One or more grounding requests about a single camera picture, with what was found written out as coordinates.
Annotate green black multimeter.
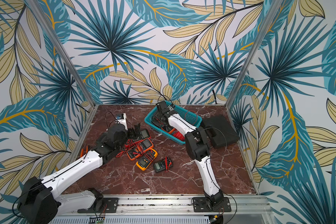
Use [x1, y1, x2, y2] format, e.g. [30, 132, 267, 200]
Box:
[151, 112, 168, 132]

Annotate orange grey multimeter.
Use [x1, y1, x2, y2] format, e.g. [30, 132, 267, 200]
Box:
[162, 126, 176, 134]

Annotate small dark green multimeter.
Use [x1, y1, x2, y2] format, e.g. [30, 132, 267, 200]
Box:
[153, 157, 173, 173]

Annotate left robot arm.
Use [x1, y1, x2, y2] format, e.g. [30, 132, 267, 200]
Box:
[17, 124, 141, 224]

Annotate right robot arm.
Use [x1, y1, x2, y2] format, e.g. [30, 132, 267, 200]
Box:
[156, 101, 224, 210]

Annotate teal plastic basket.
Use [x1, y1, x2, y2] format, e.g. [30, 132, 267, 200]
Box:
[144, 105, 202, 145]

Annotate dark red multimeter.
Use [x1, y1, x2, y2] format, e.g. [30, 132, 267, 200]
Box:
[124, 129, 151, 148]

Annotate orange red multimeter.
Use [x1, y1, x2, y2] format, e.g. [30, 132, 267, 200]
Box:
[127, 138, 154, 161]

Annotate yellow orange multimeter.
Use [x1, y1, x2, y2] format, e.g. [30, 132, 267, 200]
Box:
[136, 149, 158, 171]

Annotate black case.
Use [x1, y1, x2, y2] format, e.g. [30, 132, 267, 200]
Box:
[201, 115, 240, 149]

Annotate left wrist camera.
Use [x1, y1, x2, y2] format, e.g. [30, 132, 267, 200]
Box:
[115, 113, 128, 130]

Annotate orange handled pliers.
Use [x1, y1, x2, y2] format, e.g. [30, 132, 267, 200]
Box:
[80, 146, 88, 158]

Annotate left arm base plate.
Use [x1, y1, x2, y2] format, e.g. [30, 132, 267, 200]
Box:
[77, 197, 119, 214]

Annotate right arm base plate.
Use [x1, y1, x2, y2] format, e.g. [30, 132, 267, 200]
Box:
[191, 197, 232, 213]

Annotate aluminium front rail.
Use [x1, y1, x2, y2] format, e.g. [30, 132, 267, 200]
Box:
[50, 194, 277, 224]

